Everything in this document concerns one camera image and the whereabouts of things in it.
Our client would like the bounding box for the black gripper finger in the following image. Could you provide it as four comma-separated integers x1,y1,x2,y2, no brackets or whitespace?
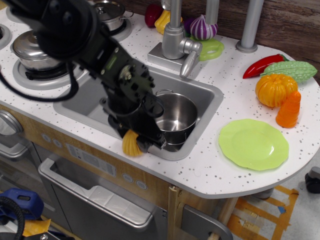
108,115,128,138
136,135,153,153

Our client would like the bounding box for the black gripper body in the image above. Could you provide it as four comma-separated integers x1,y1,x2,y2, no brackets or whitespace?
100,82,166,149

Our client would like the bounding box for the yellow toy corn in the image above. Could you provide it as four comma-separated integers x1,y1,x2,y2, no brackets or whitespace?
122,129,143,157

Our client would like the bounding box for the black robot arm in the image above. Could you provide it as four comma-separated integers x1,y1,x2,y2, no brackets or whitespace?
6,0,166,152

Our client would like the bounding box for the grey toy sink basin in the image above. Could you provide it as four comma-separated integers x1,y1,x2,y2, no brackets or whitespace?
53,67,223,161

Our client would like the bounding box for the steel pot in sink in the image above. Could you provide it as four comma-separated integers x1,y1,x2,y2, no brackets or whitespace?
153,89,198,152

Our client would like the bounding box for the small lidded steel pot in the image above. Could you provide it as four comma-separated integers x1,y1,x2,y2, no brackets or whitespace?
93,0,134,32

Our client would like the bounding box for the silver toy faucet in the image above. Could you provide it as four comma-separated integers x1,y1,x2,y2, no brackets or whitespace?
147,0,203,78

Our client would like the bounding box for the front grey stove burner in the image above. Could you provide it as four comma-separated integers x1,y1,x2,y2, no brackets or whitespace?
12,57,86,91

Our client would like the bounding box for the silver dishwasher door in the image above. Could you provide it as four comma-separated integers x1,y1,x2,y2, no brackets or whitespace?
38,158,168,240

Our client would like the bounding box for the light green toy slice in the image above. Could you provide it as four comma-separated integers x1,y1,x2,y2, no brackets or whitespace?
190,37,225,62

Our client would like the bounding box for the yellow toy bell pepper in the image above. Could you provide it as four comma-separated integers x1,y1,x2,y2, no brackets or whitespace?
154,10,171,35

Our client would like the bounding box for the dark red toy vegetable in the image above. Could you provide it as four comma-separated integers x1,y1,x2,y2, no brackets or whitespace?
144,4,163,28

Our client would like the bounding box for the purple white toy onion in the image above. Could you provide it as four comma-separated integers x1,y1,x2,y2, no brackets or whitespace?
190,14,218,40

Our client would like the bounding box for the silver oven door left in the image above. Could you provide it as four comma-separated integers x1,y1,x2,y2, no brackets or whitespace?
0,110,56,213

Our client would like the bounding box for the light green plastic plate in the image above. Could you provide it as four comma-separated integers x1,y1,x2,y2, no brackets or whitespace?
218,119,290,171

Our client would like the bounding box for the blue clamp tool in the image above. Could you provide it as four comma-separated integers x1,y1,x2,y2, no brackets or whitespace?
0,188,44,220

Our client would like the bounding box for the lidded steel saucepan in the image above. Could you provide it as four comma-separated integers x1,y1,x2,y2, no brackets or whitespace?
10,30,63,71

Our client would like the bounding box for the red toy chili pepper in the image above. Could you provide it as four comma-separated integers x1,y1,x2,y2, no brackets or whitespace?
242,54,289,79

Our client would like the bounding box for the grey support pole right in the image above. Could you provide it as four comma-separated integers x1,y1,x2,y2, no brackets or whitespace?
236,0,264,54

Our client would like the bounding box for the grey support pole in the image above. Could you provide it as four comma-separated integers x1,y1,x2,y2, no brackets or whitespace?
236,0,264,54
205,0,220,25

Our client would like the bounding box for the grey support pole middle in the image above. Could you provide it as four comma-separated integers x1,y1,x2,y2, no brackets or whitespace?
205,0,220,25

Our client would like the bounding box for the orange toy pumpkin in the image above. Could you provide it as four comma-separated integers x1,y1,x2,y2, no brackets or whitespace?
255,73,298,108

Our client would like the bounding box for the orange toy carrot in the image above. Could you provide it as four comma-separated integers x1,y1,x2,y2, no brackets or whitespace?
275,91,302,128

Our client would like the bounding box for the green toy bitter gourd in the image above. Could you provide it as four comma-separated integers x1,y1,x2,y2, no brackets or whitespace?
260,61,318,84

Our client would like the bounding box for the black caster wheel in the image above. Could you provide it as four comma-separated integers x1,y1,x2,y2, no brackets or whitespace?
304,166,320,194

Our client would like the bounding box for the black braided cable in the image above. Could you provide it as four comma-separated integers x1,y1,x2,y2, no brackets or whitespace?
0,62,79,102

